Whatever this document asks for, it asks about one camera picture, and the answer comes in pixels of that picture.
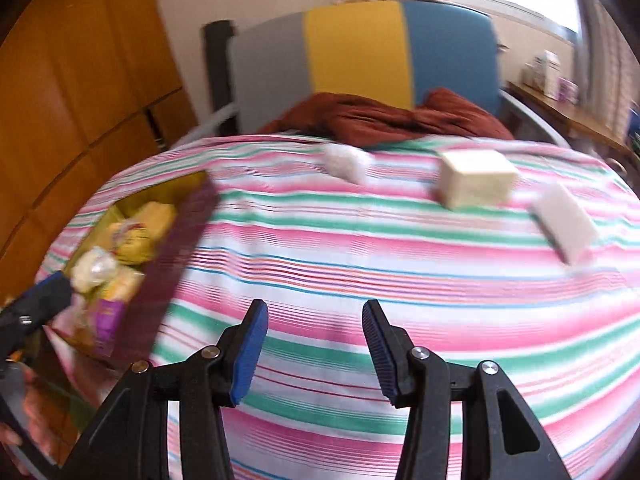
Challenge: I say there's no white ball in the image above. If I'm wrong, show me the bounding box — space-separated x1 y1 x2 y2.
70 247 118 293

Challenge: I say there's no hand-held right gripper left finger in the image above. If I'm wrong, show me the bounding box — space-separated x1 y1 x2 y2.
57 299 270 480

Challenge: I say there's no wooden wardrobe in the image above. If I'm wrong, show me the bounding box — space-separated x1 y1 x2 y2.
0 0 198 306

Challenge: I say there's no black bed post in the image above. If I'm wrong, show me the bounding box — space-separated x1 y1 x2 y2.
202 20 240 136

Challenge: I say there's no white crumpled plastic wrap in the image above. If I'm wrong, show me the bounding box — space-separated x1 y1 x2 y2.
320 144 375 184

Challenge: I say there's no person's left hand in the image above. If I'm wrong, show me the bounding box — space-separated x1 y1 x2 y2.
20 372 63 463

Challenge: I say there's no wooden desk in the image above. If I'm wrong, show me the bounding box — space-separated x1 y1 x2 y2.
505 80 636 161

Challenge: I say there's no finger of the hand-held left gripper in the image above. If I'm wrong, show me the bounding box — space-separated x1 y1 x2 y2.
0 271 76 356

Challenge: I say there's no grey yellow blue headboard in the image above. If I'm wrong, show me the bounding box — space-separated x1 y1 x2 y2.
227 0 502 136

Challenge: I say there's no beige cardboard box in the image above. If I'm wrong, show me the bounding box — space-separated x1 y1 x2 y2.
438 149 521 211

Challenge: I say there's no striped bedsheet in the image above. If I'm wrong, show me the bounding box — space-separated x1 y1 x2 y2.
37 132 640 480

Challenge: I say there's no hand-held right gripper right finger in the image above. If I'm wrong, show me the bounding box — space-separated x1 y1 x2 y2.
361 299 573 480

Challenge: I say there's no white bed rail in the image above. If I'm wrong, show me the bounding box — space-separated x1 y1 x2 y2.
170 104 236 152

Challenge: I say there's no maroon gift box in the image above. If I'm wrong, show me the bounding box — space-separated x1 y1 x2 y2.
35 170 218 406

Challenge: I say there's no small purple box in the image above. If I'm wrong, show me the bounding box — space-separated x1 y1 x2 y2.
557 77 581 103

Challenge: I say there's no purple snack packet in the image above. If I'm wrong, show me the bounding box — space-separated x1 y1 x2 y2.
95 297 126 356

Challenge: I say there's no yellow sponge block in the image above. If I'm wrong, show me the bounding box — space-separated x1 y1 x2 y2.
102 267 146 306
135 201 176 241

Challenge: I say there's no white carton box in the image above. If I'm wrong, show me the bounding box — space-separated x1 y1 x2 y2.
532 50 561 98

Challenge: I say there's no yellow snack packet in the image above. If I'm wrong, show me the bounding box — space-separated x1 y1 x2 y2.
107 220 153 266

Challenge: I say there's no beige floral curtain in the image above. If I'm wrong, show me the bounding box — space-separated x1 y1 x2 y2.
570 0 640 131

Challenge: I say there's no brown blanket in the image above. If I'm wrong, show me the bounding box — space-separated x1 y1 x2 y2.
270 87 516 148

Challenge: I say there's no white foam sponge block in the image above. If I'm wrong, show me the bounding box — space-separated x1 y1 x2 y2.
530 184 601 267

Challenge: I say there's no grey bed rail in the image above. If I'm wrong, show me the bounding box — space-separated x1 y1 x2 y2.
500 87 571 148

